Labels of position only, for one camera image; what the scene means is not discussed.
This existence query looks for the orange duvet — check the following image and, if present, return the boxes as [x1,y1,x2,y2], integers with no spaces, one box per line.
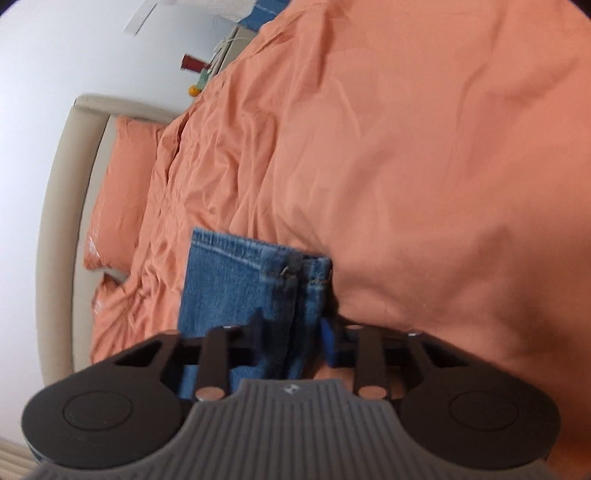
[90,0,591,462]

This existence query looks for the blue denim pants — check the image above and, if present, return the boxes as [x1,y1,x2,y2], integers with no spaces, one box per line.
[177,227,334,400]

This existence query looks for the beige bed headboard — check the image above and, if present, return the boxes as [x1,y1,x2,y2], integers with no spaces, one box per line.
[39,93,183,386]

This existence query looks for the green and orange toy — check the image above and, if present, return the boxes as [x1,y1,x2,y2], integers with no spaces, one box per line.
[188,68,212,97]

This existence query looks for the orange pillow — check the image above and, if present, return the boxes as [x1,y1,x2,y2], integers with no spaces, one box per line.
[83,115,168,271]

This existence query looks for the white paper sheet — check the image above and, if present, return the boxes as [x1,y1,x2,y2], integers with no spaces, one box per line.
[124,0,163,37]

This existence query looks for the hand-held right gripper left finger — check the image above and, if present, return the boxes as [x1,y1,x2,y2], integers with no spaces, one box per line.
[113,318,266,401]

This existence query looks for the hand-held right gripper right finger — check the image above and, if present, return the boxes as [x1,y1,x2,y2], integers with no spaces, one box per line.
[320,318,482,401]

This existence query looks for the blue cloth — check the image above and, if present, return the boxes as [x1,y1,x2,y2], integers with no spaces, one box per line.
[239,2,283,32]

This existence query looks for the beige nightstand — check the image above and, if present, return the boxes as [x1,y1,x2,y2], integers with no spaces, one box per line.
[209,25,260,77]

